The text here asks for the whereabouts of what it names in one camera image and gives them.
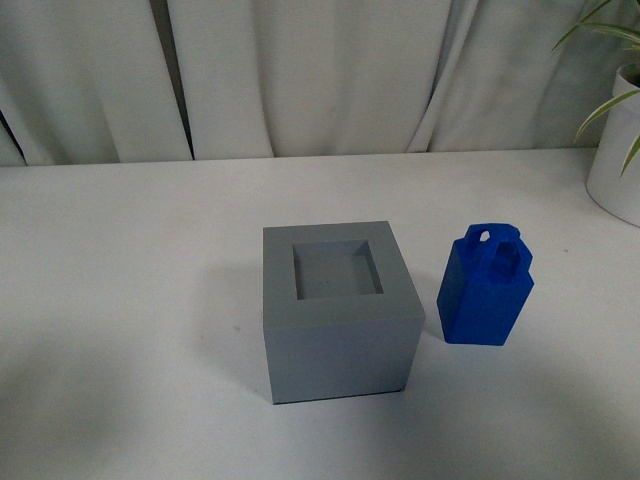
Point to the blue handled block part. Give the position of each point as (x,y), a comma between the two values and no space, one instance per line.
(485,285)

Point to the gray cube base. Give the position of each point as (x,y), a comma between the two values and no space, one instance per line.
(341,315)

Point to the white curtain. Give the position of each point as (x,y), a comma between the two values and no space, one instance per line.
(87,82)

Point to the white plant pot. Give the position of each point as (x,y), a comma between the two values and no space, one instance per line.
(618,195)

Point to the green plant leaves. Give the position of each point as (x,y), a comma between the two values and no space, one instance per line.
(630,35)

